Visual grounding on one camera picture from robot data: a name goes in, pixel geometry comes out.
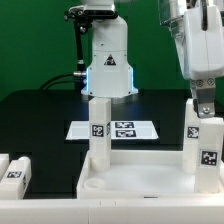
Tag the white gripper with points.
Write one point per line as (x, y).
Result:
(201, 56)

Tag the white desk top tray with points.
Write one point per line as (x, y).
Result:
(136, 174)

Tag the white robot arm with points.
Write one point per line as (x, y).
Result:
(109, 74)

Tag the white block far left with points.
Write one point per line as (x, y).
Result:
(4, 163)

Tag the white marker base plate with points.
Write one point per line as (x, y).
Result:
(120, 130)

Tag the white front wall bar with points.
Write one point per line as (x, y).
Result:
(137, 211)

